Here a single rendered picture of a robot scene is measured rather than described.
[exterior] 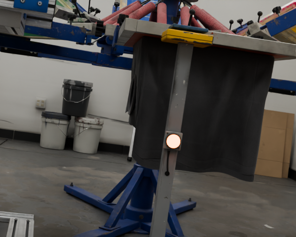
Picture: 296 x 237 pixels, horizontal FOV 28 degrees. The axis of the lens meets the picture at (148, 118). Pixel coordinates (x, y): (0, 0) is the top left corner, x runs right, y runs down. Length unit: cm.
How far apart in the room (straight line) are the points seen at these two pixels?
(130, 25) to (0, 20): 40
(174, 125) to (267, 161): 513
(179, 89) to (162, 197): 31
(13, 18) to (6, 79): 491
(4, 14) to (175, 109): 55
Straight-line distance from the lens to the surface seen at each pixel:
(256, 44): 190
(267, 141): 678
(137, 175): 322
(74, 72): 656
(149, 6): 314
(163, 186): 168
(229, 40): 188
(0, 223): 229
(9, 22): 173
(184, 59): 166
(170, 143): 162
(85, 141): 624
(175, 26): 163
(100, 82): 656
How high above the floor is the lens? 79
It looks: 3 degrees down
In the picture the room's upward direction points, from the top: 8 degrees clockwise
